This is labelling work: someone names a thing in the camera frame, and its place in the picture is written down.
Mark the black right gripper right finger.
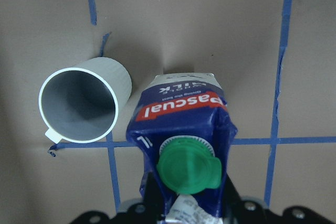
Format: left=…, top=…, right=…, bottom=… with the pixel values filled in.
left=223, top=174, right=244, bottom=219

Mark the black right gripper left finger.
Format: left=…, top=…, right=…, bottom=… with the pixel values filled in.
left=143, top=173, right=164, bottom=220

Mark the blue Pascal milk carton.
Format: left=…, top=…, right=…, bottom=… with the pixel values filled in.
left=126, top=72, right=237, bottom=217

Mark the white ribbed HOME mug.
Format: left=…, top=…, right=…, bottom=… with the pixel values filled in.
left=38, top=57, right=132, bottom=144

